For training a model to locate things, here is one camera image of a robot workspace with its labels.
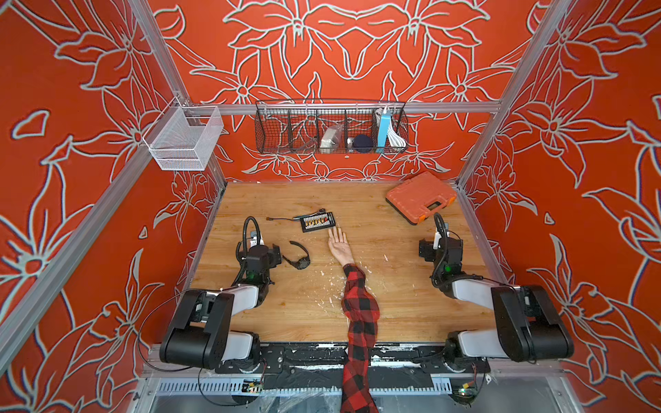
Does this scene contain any black wrist watch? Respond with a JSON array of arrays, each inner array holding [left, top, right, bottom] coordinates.
[[281, 240, 312, 271]]

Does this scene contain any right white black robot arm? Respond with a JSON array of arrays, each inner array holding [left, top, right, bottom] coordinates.
[[418, 213, 575, 368]]

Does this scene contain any red plaid sleeved forearm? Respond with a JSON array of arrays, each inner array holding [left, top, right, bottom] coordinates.
[[340, 264, 380, 412]]

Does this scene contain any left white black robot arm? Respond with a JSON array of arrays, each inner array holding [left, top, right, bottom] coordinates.
[[139, 216, 283, 373]]

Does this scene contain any mannequin hand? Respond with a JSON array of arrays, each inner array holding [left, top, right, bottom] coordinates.
[[328, 226, 355, 267]]

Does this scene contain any orange plastic tool case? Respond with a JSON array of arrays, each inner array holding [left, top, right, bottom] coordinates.
[[386, 172, 456, 225]]

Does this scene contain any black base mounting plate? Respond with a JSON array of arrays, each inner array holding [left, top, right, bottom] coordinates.
[[215, 342, 491, 394]]

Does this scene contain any silver pouch in basket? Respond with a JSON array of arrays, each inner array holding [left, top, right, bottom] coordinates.
[[319, 125, 343, 154]]

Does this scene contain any dark blue round object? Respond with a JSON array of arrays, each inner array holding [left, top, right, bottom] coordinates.
[[352, 134, 374, 153]]

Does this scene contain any white cable bundle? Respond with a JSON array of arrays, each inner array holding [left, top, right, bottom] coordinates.
[[386, 119, 408, 151]]

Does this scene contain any black wire wall basket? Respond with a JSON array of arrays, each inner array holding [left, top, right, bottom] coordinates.
[[255, 99, 410, 155]]

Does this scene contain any clear plastic wall bin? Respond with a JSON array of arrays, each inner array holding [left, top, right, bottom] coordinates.
[[145, 105, 224, 171]]

